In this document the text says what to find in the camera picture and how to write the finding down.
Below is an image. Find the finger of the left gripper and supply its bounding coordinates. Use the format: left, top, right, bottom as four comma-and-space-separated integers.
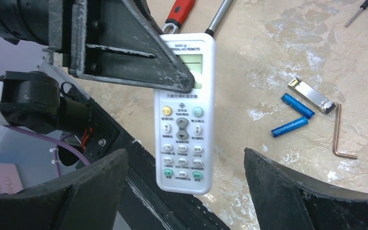
69, 0, 195, 93

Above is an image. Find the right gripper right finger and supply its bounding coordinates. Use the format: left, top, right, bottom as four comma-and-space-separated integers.
244, 148, 368, 230

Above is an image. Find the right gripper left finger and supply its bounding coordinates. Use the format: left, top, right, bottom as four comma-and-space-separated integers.
0, 149, 128, 230

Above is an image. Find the white remote control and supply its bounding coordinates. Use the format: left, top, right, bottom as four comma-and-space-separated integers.
154, 33, 215, 195

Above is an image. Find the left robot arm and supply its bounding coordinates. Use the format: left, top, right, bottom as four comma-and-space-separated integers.
0, 0, 195, 168

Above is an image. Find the red adjustable wrench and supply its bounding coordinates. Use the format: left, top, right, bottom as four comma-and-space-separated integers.
162, 0, 196, 34

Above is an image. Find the blue battery lower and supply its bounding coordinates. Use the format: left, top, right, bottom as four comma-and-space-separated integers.
271, 117, 309, 137

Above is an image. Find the blue battery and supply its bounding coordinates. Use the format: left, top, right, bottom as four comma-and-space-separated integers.
271, 117, 309, 137
281, 93, 315, 119

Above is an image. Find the blue battery upper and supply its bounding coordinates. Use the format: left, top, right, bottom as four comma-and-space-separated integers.
281, 93, 315, 119

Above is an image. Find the copper hex key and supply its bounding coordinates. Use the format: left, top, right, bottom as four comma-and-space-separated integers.
332, 103, 357, 160

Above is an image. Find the small black screwdriver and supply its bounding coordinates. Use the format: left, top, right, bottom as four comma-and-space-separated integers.
345, 0, 368, 28

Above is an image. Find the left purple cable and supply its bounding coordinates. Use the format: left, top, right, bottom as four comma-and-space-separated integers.
3, 124, 92, 178

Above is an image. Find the black handled hammer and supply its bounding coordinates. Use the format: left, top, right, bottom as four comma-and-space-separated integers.
204, 0, 233, 37

